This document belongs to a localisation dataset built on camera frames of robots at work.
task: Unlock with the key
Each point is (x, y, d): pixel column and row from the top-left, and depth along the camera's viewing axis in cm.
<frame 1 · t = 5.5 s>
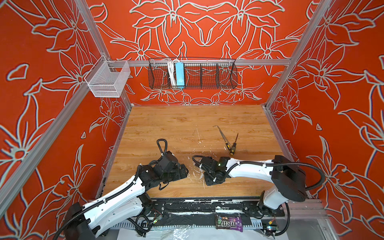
left hand: (183, 173, 76), fingers open
right hand: (205, 183, 81), fingers open
black yellow screwdriver: (233, 147, 96), point 2 cm above the table

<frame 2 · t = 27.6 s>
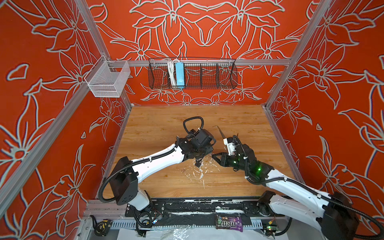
left hand: (213, 147, 77), fingers open
right hand: (210, 156, 76), fingers closed
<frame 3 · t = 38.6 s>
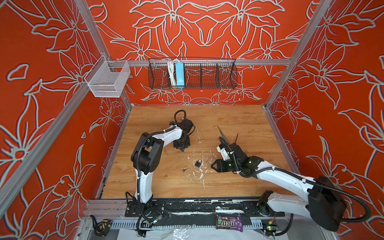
left hand: (184, 145, 96), fingers open
right hand: (211, 166, 80), fingers open
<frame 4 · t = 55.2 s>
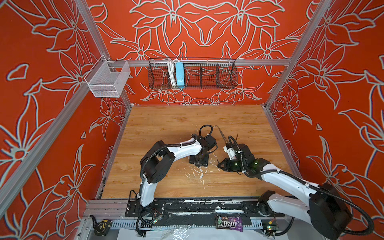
left hand: (201, 163, 88), fingers open
right hand: (216, 165, 81), fingers closed
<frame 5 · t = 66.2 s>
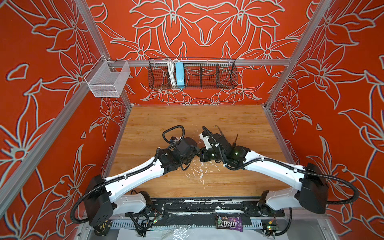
left hand: (200, 148, 75), fingers open
right hand: (193, 153, 75), fingers closed
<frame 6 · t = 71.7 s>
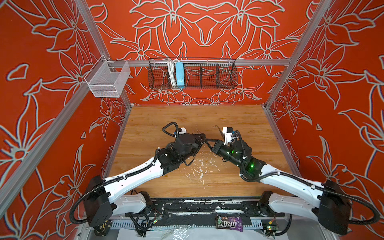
left hand: (207, 135, 70), fingers open
right hand: (201, 141, 69), fingers closed
